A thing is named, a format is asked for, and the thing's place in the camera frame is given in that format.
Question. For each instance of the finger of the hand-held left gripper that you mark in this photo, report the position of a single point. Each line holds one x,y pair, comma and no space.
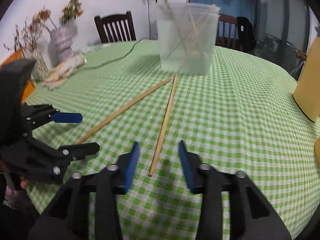
67,118
85,149

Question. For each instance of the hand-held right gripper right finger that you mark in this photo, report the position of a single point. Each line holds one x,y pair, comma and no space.
186,165

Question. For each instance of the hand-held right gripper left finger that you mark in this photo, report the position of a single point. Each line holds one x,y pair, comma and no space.
131,165

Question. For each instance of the single wooden chopstick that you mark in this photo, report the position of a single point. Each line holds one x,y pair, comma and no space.
163,125
125,110

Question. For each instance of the clear plastic container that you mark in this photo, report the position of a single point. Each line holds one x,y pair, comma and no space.
172,60

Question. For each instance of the person's left hand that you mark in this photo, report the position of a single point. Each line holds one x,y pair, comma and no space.
24,183

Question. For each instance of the orange cardboard box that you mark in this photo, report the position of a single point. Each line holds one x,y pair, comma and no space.
13,56

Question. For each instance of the patterned glass vase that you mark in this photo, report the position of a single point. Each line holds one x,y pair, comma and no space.
40,66

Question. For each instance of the dried dark twig bunch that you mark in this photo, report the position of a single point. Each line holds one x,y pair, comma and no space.
18,38

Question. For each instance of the white work glove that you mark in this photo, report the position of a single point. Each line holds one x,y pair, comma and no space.
72,62

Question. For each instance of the green checked tablecloth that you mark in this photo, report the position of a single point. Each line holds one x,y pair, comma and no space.
237,130

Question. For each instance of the silver pink wrapped vase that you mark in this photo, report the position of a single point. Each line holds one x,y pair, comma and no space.
61,47

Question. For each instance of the dried pink rose stems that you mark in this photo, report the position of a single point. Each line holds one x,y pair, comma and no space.
43,15

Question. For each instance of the dark wooden chair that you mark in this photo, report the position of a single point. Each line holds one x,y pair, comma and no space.
226,18
100,30

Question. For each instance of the tall dried flower bouquet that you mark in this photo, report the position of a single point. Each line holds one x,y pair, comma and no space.
75,3

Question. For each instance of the yellow bear print mug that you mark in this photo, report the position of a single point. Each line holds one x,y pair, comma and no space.
317,152

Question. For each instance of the black bag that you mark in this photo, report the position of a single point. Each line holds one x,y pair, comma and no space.
246,37

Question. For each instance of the yellow thermos jug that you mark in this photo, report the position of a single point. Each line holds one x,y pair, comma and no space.
308,85

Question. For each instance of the floral patterned seat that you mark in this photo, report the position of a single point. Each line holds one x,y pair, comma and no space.
300,55

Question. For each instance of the glass balcony door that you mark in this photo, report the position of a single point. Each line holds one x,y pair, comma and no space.
275,17

